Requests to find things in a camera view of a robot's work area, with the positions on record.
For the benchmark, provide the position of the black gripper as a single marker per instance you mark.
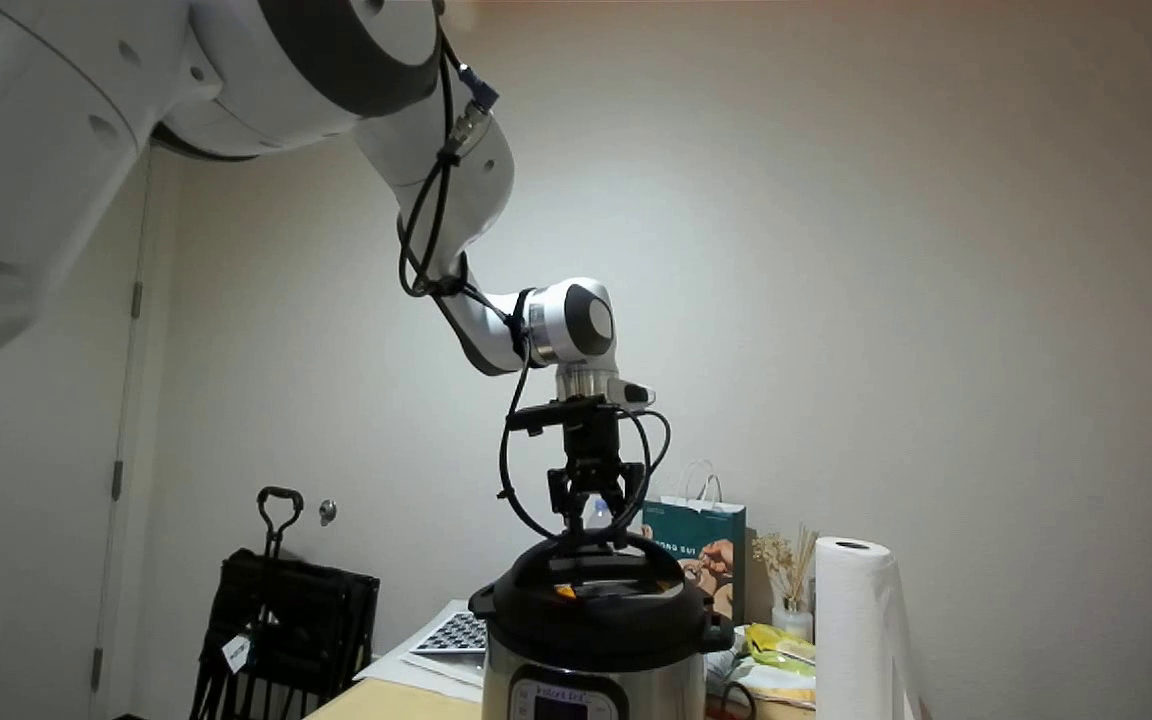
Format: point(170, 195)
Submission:
point(594, 466)

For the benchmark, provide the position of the green paper gift bag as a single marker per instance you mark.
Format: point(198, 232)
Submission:
point(683, 526)

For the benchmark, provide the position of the black white checkerboard panel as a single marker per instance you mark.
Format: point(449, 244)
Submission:
point(449, 637)

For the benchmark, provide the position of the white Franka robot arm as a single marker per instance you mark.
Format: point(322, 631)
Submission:
point(70, 134)

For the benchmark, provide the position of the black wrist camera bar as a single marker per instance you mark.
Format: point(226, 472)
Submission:
point(589, 407)

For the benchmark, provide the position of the white board sheet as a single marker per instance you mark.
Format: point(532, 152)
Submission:
point(403, 664)

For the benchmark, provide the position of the stainless steel pressure cooker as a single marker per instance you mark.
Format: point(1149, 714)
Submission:
point(640, 685)

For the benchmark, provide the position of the white paper towel roll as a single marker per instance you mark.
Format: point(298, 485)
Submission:
point(859, 624)

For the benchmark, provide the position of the white cart tag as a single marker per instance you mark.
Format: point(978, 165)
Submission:
point(239, 655)

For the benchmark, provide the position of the black cooker lid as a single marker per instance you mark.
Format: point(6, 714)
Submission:
point(601, 621)

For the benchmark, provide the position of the small metal wall hook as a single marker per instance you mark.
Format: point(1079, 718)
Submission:
point(331, 509)

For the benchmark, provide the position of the white door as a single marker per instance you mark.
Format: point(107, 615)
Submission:
point(43, 533)

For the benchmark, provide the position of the yellow green package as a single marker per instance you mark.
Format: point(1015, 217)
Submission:
point(778, 646)

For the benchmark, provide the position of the dried flower bunch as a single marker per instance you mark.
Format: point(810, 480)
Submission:
point(782, 567)

